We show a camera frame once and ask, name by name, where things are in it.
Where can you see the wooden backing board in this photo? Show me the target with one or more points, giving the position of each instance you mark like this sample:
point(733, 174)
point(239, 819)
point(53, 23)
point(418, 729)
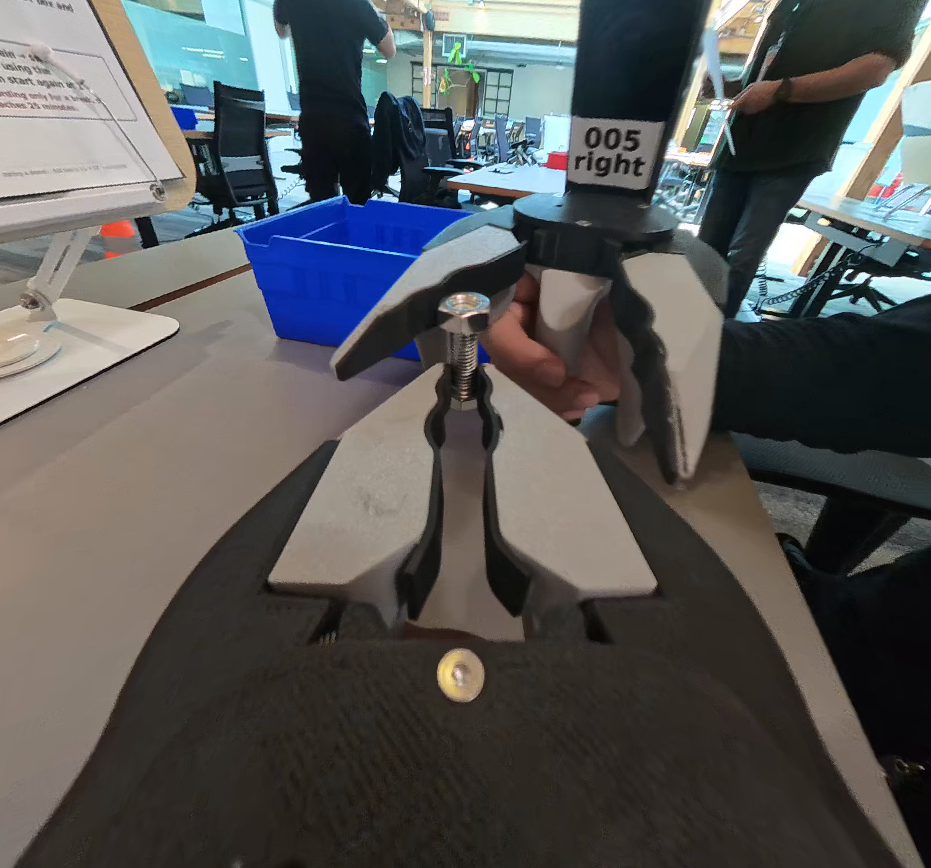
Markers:
point(142, 68)

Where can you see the person's right hand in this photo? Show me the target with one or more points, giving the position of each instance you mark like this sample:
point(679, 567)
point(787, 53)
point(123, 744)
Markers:
point(524, 359)

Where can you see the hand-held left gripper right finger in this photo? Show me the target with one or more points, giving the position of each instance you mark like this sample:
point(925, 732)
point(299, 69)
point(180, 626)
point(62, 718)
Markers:
point(574, 504)

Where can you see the printed instruction sheet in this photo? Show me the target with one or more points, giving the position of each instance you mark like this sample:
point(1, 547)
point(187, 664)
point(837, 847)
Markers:
point(73, 155)

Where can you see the blue plastic bin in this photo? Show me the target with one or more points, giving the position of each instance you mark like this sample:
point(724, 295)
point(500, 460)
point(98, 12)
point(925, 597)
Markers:
point(327, 286)

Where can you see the person's right forearm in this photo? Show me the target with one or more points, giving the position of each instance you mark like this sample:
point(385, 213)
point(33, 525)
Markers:
point(822, 380)

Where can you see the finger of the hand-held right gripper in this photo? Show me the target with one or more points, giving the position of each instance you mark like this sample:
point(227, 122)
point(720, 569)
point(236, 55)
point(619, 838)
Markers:
point(691, 315)
point(436, 264)

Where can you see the person's dark trousers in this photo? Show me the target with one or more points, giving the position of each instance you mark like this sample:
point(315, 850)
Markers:
point(873, 664)

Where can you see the wooden office desk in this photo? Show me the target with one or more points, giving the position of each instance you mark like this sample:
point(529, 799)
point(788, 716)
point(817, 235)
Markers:
point(509, 181)
point(858, 217)

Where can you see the orange traffic cone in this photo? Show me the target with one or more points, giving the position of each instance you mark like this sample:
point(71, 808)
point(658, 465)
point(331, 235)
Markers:
point(118, 231)

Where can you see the black mesh office chair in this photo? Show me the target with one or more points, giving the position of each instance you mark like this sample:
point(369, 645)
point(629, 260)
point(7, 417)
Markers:
point(836, 468)

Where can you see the wooden board on stand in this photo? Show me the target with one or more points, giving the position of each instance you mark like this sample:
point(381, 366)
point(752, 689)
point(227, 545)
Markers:
point(918, 148)

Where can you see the steel hex nut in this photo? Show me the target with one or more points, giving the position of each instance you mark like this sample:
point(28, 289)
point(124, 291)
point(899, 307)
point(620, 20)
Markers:
point(451, 319)

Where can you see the green paper decoration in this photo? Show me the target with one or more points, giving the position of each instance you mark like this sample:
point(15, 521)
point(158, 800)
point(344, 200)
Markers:
point(457, 51)

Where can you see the steel hex bolt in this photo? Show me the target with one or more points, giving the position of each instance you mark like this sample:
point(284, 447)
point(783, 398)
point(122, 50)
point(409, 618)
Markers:
point(463, 366)

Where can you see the red plastic bin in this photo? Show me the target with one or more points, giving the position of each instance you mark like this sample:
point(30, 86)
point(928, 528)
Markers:
point(559, 161)

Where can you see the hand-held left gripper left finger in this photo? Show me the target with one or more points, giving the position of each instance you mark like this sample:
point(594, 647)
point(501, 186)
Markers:
point(349, 504)

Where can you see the black jacket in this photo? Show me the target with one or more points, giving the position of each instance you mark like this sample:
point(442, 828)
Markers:
point(396, 133)

